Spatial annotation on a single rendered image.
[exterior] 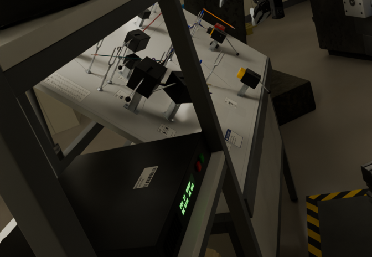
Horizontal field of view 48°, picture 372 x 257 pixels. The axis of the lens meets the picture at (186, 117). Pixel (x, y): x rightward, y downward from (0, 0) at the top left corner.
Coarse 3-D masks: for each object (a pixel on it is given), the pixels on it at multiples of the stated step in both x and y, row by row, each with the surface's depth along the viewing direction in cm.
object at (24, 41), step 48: (96, 0) 52; (144, 0) 67; (0, 48) 34; (48, 48) 41; (192, 48) 85; (0, 96) 33; (192, 96) 89; (0, 144) 33; (48, 144) 107; (0, 192) 36; (48, 192) 36; (240, 192) 100; (0, 240) 88; (48, 240) 37; (192, 240) 68; (240, 240) 103
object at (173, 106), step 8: (176, 72) 113; (168, 80) 114; (176, 80) 112; (184, 80) 112; (160, 88) 110; (168, 88) 114; (176, 88) 112; (184, 88) 110; (176, 96) 112; (184, 96) 113; (176, 104) 118; (168, 112) 120; (176, 112) 121; (168, 120) 120
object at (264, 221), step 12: (264, 156) 166; (264, 168) 161; (264, 180) 156; (264, 192) 152; (264, 204) 148; (276, 204) 171; (264, 216) 144; (276, 216) 166; (264, 228) 140; (276, 228) 161; (264, 240) 136; (276, 240) 156; (264, 252) 133
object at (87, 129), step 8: (88, 128) 157; (96, 128) 159; (80, 136) 152; (88, 136) 153; (56, 144) 136; (72, 144) 147; (80, 144) 147; (88, 144) 152; (64, 152) 142; (72, 152) 142; (80, 152) 146; (64, 160) 137; (72, 160) 141; (64, 168) 136
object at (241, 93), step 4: (248, 72) 152; (252, 72) 154; (244, 76) 152; (248, 76) 152; (252, 76) 151; (256, 76) 152; (260, 76) 154; (240, 80) 153; (244, 80) 152; (248, 80) 152; (252, 80) 152; (256, 80) 151; (244, 84) 155; (248, 84) 153; (252, 84) 152; (256, 84) 152; (244, 88) 155; (252, 88) 153; (240, 92) 156; (244, 92) 156; (268, 92) 154; (240, 96) 156
